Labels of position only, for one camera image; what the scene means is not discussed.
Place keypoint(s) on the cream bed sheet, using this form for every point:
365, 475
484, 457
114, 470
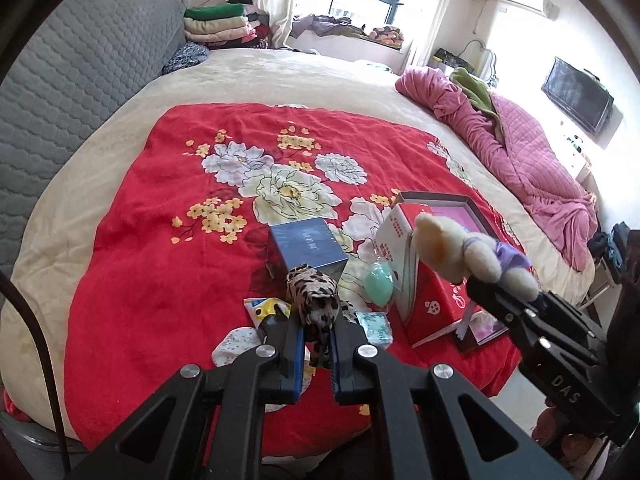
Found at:
59, 238

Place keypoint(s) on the wall mounted black television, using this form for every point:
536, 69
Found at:
579, 95

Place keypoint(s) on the green tissue packet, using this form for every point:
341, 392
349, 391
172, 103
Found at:
376, 328

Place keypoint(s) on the red floral blanket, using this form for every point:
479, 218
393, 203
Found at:
187, 238

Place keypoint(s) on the dark patterned cloth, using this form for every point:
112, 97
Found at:
188, 55

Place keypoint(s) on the white polka dot cloth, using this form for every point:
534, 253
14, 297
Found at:
242, 339

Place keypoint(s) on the stack of folded clothes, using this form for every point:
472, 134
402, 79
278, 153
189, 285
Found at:
227, 26

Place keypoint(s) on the green blanket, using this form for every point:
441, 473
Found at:
478, 94

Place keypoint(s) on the clothes pile on windowsill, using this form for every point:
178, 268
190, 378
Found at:
327, 25

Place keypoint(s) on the dark blue square box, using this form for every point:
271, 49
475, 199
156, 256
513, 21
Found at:
308, 241

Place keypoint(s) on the dark tray box with pink book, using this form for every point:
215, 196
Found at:
477, 327

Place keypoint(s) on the yellow white snack bag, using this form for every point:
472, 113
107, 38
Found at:
265, 309

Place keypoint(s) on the pink quilted comforter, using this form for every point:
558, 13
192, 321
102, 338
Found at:
525, 164

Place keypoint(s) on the grey quilted headboard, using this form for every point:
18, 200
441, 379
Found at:
87, 59

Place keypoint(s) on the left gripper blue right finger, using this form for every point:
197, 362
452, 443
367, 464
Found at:
349, 383

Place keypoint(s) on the red white tissue box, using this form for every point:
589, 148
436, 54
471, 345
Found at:
428, 306

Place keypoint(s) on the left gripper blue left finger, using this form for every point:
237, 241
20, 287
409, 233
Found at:
283, 348

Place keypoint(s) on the white bear purple dress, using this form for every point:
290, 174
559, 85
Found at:
465, 254

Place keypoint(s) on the leopard print soft toy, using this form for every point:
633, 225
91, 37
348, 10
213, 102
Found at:
314, 297

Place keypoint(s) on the dark clothes on chair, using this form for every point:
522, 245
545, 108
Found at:
611, 248

